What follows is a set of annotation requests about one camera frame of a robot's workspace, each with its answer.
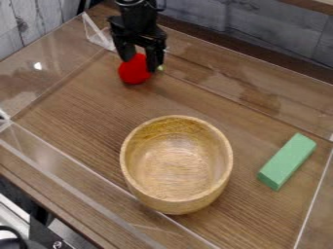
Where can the black metal stand base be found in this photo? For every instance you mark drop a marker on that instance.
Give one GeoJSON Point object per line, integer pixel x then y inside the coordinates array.
{"type": "Point", "coordinates": [43, 235]}

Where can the clear acrylic corner bracket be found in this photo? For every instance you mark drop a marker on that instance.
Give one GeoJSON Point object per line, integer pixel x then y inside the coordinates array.
{"type": "Point", "coordinates": [98, 36]}

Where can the red plush strawberry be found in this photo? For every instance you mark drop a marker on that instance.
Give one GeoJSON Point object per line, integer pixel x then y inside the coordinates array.
{"type": "Point", "coordinates": [132, 71]}

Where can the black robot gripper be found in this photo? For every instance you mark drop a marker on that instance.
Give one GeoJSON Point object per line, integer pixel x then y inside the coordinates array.
{"type": "Point", "coordinates": [136, 23]}

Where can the green rectangular block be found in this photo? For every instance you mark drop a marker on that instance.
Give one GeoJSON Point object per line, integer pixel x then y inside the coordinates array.
{"type": "Point", "coordinates": [285, 162]}

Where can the wooden bowl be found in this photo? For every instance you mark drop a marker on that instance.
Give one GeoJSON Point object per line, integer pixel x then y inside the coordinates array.
{"type": "Point", "coordinates": [175, 160]}

